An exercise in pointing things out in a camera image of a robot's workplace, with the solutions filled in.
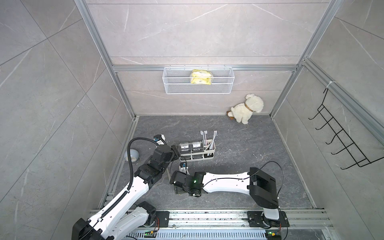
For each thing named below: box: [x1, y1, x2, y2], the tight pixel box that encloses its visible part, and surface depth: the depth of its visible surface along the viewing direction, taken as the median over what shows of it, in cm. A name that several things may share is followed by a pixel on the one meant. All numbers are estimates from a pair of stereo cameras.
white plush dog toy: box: [226, 93, 264, 125], surface depth 112 cm
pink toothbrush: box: [210, 130, 218, 150], surface depth 92 cm
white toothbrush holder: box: [178, 139, 216, 162], surface depth 93 cm
